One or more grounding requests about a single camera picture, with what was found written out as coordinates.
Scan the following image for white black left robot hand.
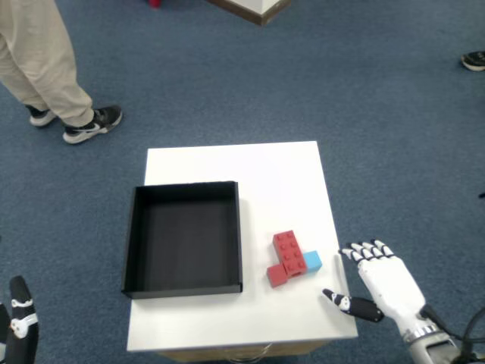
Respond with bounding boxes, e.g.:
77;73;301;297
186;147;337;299
0;275;39;364

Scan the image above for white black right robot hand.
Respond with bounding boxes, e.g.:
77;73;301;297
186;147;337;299
321;239;428;334

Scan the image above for blue cube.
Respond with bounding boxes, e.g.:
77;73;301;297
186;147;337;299
302;250;323;274

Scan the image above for red cube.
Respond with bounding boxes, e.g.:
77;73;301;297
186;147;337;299
266;264;289;289

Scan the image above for black open box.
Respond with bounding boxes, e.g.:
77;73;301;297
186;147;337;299
120;180;243;300

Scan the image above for red studded building brick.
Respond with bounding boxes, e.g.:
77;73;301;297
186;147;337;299
272;229;308;279

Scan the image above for black sneaker with white sole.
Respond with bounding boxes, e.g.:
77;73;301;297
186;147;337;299
461;50;485;72

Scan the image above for beige trousers of person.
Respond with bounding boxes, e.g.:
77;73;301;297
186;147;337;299
0;0;95;128

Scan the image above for white plinth with brown base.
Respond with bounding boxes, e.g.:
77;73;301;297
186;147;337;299
206;0;293;27

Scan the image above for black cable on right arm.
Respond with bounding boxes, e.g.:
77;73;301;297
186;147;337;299
420;304;485;364

